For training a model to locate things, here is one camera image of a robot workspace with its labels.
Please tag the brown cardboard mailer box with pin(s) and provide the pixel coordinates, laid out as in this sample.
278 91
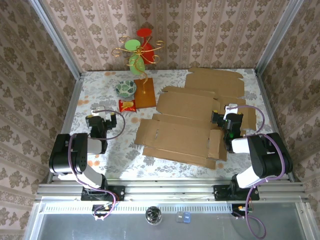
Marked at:
215 82
180 135

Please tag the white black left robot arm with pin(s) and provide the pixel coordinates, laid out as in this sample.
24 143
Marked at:
75 155

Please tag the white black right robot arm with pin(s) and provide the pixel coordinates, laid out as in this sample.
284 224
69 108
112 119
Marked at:
267 155

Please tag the red snack packet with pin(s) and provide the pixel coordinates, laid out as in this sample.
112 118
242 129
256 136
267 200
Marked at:
127 105

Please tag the floral table cloth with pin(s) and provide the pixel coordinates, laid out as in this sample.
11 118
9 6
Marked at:
112 155

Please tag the leaf pattern bowl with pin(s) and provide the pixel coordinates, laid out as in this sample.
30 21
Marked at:
126 87

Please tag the green plastic wine glass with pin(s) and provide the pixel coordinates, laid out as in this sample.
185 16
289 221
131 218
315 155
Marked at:
132 45

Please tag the red plastic wine glass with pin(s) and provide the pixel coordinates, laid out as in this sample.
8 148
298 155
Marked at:
144 32

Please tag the blue memory card case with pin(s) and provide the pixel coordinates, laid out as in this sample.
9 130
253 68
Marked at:
187 218

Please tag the grey memory card case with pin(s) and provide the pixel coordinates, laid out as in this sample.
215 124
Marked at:
179 217

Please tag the grey metal sheet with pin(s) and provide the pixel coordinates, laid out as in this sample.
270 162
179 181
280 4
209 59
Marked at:
100 230

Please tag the shiny round metal object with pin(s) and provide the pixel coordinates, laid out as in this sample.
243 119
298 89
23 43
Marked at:
153 215

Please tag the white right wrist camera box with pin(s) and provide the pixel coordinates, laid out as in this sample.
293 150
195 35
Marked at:
231 110

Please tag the aluminium side rail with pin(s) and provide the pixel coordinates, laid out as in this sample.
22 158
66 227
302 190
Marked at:
72 100

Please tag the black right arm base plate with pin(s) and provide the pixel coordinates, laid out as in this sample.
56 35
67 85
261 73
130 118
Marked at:
222 193

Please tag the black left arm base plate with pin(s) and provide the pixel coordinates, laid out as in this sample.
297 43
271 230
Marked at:
117 192

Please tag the aluminium frame post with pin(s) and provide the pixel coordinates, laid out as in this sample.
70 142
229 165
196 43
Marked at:
57 42
275 37

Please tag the aluminium cross rail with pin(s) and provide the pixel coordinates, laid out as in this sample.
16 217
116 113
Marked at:
162 190

